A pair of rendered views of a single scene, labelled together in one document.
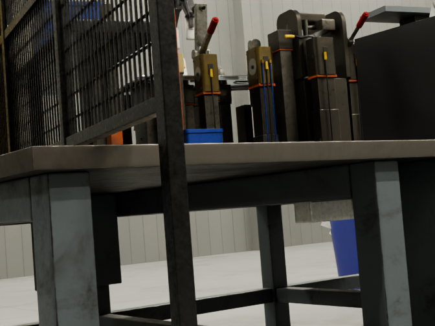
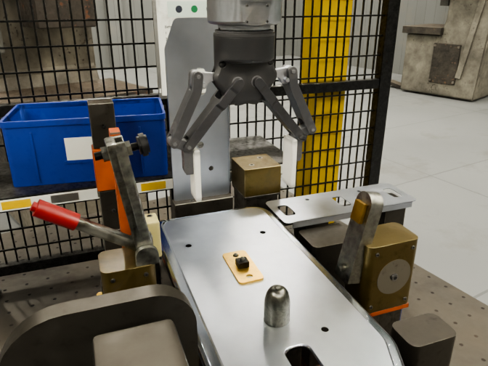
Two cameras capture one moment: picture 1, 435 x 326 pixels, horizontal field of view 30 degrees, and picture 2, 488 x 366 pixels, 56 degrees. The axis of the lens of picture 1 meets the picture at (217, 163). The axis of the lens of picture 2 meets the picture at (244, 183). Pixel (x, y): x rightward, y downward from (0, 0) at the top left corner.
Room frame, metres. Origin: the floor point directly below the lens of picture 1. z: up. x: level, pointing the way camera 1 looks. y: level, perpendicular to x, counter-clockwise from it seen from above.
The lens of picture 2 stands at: (2.67, -0.50, 1.37)
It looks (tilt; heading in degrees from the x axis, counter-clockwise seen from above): 22 degrees down; 95
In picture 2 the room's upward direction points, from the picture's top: straight up
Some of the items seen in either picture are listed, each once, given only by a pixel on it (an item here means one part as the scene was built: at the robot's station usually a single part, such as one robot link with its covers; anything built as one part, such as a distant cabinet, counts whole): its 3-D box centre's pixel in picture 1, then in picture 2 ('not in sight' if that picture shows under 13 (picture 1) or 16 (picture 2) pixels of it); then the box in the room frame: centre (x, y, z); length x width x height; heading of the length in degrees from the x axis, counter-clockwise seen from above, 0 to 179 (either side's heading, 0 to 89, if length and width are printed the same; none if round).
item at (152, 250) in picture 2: not in sight; (147, 255); (2.50, 0.00, 1.06); 0.03 x 0.01 x 0.03; 25
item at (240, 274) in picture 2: not in sight; (242, 263); (2.62, 0.08, 1.01); 0.08 x 0.04 x 0.01; 115
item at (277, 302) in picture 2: (220, 76); (277, 307); (2.67, -0.03, 1.02); 0.03 x 0.03 x 0.07
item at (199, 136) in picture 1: (198, 147); not in sight; (2.15, 0.05, 0.74); 0.11 x 0.10 x 0.09; 115
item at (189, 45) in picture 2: not in sight; (199, 114); (2.52, 0.33, 1.17); 0.12 x 0.01 x 0.34; 25
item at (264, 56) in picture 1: (265, 107); not in sight; (2.51, -0.16, 0.88); 0.11 x 0.07 x 0.37; 25
